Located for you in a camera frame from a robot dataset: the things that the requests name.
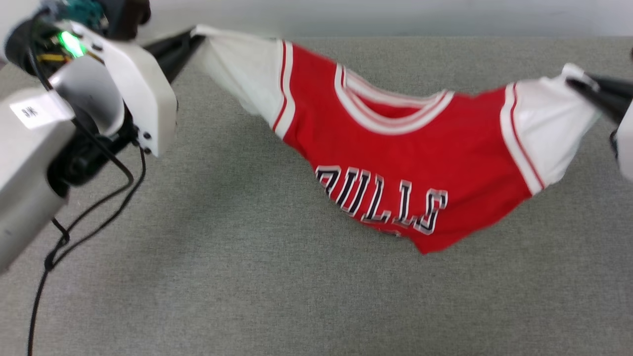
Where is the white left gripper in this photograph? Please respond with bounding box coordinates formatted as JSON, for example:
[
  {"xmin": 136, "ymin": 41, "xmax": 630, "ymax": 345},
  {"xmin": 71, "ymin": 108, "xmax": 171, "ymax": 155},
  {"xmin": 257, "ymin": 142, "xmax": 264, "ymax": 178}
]
[{"xmin": 5, "ymin": 20, "xmax": 205, "ymax": 159}]

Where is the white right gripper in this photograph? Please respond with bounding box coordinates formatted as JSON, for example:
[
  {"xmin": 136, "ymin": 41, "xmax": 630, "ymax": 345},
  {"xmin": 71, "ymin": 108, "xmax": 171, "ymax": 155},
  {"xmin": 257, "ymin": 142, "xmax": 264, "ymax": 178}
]
[{"xmin": 566, "ymin": 74, "xmax": 633, "ymax": 181}]

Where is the red and white Bulls jersey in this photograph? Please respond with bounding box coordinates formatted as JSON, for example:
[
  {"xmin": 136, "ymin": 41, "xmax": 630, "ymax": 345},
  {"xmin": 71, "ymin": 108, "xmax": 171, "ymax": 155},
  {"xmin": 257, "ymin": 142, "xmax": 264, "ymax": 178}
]
[{"xmin": 190, "ymin": 25, "xmax": 601, "ymax": 255}]

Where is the teal cable connector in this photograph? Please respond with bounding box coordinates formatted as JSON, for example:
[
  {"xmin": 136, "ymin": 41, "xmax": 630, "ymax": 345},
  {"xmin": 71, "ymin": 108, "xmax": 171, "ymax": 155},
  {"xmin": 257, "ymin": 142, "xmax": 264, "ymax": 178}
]
[{"xmin": 42, "ymin": 0, "xmax": 107, "ymax": 30}]

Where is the thin black cable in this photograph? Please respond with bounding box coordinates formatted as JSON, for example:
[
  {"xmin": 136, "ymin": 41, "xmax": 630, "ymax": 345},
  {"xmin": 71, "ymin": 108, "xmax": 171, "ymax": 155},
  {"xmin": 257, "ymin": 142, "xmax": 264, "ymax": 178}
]
[
  {"xmin": 49, "ymin": 146, "xmax": 147, "ymax": 250},
  {"xmin": 27, "ymin": 116, "xmax": 136, "ymax": 356}
]

